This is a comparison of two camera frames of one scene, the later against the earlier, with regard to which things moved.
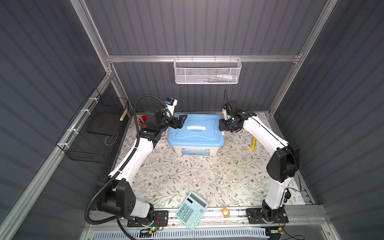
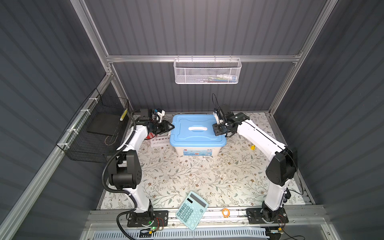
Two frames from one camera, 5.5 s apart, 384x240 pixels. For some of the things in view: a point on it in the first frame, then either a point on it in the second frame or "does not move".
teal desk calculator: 192,211 does not move
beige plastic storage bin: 197,151 does not move
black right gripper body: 226,125 -> 219,129
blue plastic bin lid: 198,130 does not move
